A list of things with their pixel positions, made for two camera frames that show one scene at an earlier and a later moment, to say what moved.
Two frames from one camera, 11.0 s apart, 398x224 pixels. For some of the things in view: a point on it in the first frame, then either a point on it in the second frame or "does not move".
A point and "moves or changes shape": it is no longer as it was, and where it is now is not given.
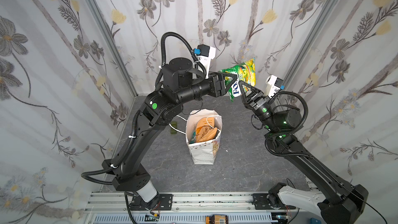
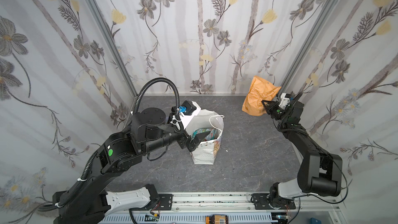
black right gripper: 253,100 → 274,108
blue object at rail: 314,221 does not move
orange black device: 217,219 does not move
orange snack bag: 205,129 moves or changes shape
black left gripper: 217,84 → 182,140
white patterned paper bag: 203,153 does not move
